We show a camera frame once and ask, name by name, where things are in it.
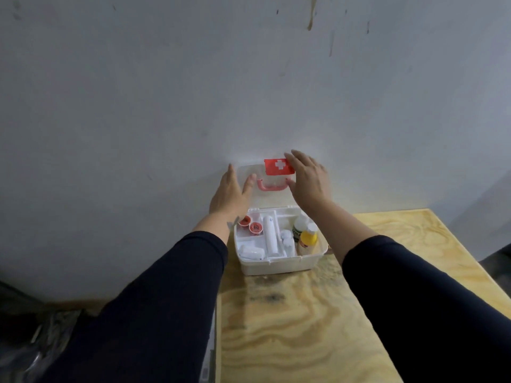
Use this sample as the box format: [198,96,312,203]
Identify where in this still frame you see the person's right hand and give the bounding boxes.
[283,149,334,214]

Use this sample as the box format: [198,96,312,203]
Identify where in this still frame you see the person's left hand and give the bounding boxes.
[207,163,258,224]

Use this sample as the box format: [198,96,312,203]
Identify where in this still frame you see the white bottle green stripes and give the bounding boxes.
[292,215,309,243]

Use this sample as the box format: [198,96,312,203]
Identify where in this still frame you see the yellow bottle white cap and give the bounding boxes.
[297,222,319,256]

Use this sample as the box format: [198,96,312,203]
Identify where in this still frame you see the long white gauze roll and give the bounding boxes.
[262,215,280,258]

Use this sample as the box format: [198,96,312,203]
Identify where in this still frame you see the white first aid box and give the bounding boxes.
[233,157,329,277]

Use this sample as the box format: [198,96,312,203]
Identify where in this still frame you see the person's right forearm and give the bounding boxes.
[307,201,511,383]

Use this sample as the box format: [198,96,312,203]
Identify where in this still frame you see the person's left forearm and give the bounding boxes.
[39,213,238,383]

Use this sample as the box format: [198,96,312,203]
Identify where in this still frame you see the wooden table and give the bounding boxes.
[215,208,511,383]

